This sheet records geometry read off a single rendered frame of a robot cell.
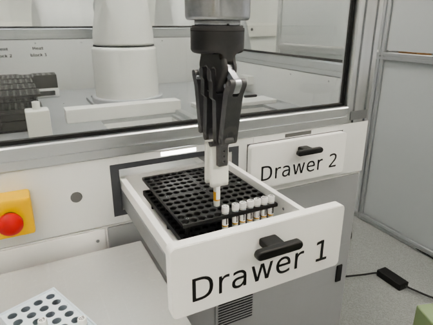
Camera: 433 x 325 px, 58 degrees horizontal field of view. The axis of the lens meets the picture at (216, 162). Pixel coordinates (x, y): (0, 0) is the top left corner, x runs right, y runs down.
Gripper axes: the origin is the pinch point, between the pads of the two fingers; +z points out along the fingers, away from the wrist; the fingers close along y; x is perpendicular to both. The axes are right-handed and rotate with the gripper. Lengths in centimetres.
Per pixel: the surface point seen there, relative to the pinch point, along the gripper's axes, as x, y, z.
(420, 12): -160, 92, -25
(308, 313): -43, 22, 64
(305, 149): -32.8, 18.3, 7.9
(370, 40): -54, 23, -16
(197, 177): -4.1, 16.7, 9.5
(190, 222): 4.9, -0.8, 9.0
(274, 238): -3.0, -12.1, 7.8
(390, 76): -160, 104, 8
